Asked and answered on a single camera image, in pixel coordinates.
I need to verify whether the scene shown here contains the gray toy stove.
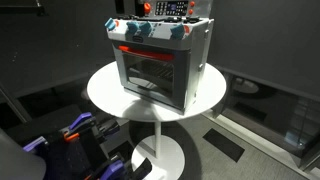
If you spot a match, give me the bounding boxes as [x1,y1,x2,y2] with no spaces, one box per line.
[105,0,215,116]

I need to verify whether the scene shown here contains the teal stove knob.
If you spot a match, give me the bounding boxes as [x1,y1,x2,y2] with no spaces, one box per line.
[104,17,117,32]
[138,21,153,37]
[126,20,140,36]
[170,23,186,40]

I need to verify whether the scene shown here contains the black burner grate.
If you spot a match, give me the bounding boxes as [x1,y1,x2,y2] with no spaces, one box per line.
[163,15,202,25]
[114,13,162,23]

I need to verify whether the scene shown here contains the black keypad panel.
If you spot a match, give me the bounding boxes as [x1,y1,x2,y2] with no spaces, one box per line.
[154,0,190,17]

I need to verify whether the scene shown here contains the large orange panel knob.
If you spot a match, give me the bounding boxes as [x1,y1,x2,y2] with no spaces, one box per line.
[143,2,152,15]

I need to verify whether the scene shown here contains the purple clamp with orange tips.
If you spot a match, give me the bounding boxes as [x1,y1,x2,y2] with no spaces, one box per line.
[63,111,98,143]

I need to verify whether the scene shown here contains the purple spring clamp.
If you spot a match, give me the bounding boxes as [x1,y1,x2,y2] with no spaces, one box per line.
[22,135,48,153]
[99,159,128,180]

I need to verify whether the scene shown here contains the dark glass partition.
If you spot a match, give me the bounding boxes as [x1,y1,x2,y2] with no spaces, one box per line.
[213,64,320,172]

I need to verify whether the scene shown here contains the gray diagonal metal bar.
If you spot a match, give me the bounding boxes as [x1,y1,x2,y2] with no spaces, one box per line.
[0,83,33,125]

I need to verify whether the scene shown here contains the gray rounded blurry object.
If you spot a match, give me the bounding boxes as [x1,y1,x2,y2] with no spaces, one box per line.
[0,127,47,180]

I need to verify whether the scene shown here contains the black overhead bar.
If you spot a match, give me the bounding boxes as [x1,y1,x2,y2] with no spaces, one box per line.
[0,0,48,17]

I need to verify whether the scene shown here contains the orange oven door handle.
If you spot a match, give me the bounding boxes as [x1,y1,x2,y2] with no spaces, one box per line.
[118,45,175,62]

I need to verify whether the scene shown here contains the white round pedestal table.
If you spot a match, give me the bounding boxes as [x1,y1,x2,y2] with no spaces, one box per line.
[86,60,228,180]

